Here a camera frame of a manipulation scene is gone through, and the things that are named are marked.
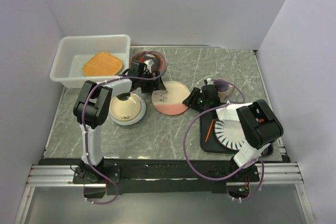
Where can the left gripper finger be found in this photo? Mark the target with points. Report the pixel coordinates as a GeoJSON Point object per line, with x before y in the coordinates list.
{"type": "Point", "coordinates": [156, 76]}
{"type": "Point", "coordinates": [159, 85]}

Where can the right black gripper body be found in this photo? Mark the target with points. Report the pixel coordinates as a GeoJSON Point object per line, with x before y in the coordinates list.
{"type": "Point", "coordinates": [201, 104]}

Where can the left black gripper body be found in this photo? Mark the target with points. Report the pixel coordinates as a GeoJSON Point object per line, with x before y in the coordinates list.
{"type": "Point", "coordinates": [147, 85]}

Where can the cream and pink round plate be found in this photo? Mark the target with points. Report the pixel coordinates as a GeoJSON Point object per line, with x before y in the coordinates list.
{"type": "Point", "coordinates": [169, 102]}

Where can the orange woven-pattern square plate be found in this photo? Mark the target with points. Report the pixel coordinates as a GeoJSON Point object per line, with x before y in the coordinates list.
{"type": "Point", "coordinates": [102, 64]}

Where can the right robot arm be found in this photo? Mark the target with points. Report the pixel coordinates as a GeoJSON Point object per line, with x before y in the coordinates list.
{"type": "Point", "coordinates": [247, 155]}

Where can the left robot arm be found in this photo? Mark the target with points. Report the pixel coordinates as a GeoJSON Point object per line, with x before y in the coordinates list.
{"type": "Point", "coordinates": [92, 106]}

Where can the translucent white plastic bin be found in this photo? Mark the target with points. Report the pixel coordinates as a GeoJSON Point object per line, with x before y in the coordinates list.
{"type": "Point", "coordinates": [75, 51]}

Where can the pink scalloped plate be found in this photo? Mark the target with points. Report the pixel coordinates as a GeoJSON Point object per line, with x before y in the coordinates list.
{"type": "Point", "coordinates": [163, 61]}

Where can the black round patterned plate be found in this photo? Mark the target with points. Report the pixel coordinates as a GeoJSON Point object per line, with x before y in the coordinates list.
{"type": "Point", "coordinates": [146, 55]}

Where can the beige mug with purple interior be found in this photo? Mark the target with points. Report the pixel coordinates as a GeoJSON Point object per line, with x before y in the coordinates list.
{"type": "Point", "coordinates": [223, 89]}

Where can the black rectangular serving tray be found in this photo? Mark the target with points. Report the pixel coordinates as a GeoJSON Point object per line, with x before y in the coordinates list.
{"type": "Point", "coordinates": [259, 130]}

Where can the white plate under bowl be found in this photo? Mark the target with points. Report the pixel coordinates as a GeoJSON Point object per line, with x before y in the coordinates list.
{"type": "Point", "coordinates": [137, 119]}

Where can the white plate with blue stripes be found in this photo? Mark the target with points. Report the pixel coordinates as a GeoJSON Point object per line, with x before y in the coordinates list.
{"type": "Point", "coordinates": [230, 134]}

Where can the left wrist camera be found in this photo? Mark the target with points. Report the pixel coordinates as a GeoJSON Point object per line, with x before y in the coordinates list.
{"type": "Point", "coordinates": [149, 63]}

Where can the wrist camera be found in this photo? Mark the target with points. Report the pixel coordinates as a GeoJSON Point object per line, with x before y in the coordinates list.
{"type": "Point", "coordinates": [208, 81]}
{"type": "Point", "coordinates": [149, 63]}

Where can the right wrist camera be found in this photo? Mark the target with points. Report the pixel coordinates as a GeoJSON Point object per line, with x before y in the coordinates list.
{"type": "Point", "coordinates": [208, 81]}

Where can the aluminium rail frame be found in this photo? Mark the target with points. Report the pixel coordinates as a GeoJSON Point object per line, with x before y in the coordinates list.
{"type": "Point", "coordinates": [156, 136]}

